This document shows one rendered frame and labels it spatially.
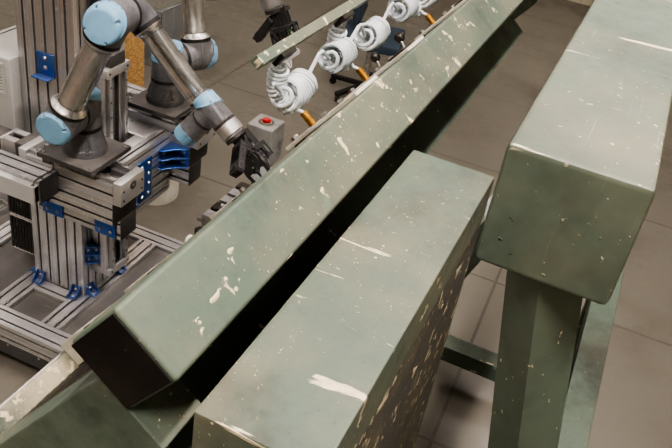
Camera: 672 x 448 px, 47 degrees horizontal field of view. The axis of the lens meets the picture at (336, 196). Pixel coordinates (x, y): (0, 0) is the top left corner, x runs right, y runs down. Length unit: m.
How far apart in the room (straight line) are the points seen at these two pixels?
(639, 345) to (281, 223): 3.31
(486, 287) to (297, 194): 3.14
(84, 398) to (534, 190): 0.59
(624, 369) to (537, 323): 3.38
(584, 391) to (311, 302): 1.66
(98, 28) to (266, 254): 1.45
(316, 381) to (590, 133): 0.44
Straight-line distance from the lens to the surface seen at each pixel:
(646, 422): 3.79
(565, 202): 0.55
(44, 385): 2.14
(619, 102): 0.66
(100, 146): 2.74
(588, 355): 2.68
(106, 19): 2.31
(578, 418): 2.46
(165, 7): 5.88
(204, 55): 3.10
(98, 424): 0.96
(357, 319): 0.97
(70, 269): 3.37
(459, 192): 1.27
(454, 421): 3.41
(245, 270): 0.94
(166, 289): 0.86
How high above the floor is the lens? 2.43
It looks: 32 degrees down
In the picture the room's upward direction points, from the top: 10 degrees clockwise
